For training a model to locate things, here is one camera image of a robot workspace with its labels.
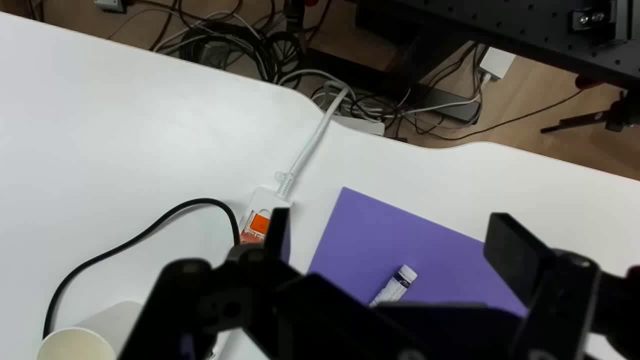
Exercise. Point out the white floor power strip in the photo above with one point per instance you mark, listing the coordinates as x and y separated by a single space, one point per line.
361 124

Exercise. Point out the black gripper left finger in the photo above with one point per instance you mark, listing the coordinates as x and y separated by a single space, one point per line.
276 230

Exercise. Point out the black clamp stand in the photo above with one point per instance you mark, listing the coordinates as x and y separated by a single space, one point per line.
600 119

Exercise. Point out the white tube with dark cap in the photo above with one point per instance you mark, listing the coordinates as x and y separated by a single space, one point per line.
399 283

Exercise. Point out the black perforated breadboard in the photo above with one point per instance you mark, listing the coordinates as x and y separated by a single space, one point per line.
521 26

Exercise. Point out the white power adapter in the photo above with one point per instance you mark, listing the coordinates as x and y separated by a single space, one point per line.
496 63

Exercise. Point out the white paper cup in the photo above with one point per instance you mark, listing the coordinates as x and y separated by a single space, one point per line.
81 342

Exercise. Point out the white power strip orange switch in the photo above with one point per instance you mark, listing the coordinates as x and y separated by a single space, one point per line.
260 212

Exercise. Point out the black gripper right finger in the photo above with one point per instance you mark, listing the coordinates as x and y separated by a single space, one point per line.
517 257

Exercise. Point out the purple rectangular mat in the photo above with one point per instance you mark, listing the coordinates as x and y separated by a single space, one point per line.
401 241

